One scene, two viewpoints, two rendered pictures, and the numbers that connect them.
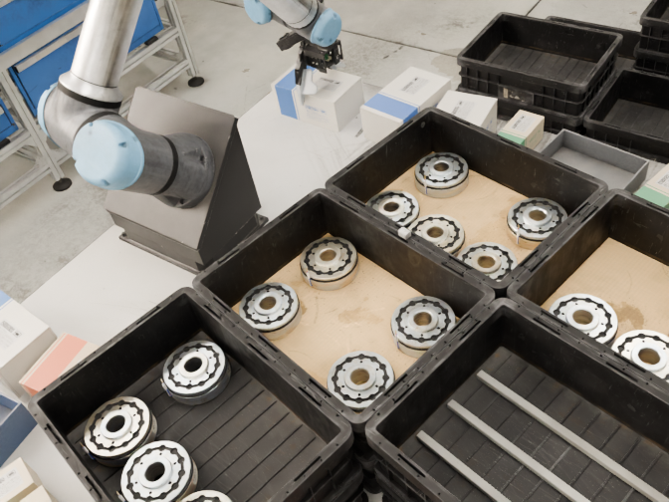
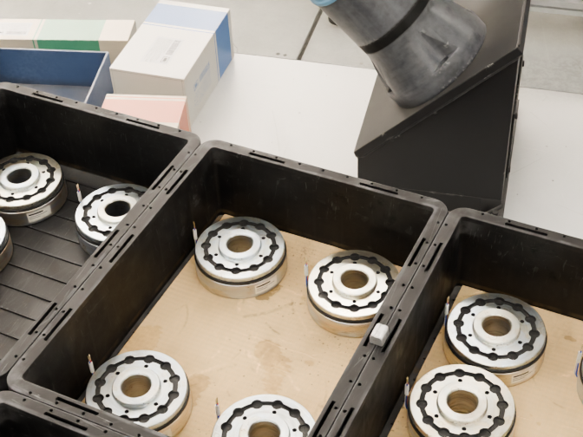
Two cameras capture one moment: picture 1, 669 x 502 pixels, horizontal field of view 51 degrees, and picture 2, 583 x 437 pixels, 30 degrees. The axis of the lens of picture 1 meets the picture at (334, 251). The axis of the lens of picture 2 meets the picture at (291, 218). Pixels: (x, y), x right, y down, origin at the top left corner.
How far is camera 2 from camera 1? 0.80 m
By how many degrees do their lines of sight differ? 44
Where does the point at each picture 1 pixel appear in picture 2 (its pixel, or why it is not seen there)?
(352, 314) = (274, 355)
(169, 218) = (383, 100)
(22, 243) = not seen: hidden behind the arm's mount
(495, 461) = not seen: outside the picture
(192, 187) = (400, 80)
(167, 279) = (339, 165)
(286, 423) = not seen: hidden behind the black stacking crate
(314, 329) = (232, 319)
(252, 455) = (17, 324)
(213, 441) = (31, 280)
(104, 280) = (312, 107)
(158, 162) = (368, 10)
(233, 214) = (442, 166)
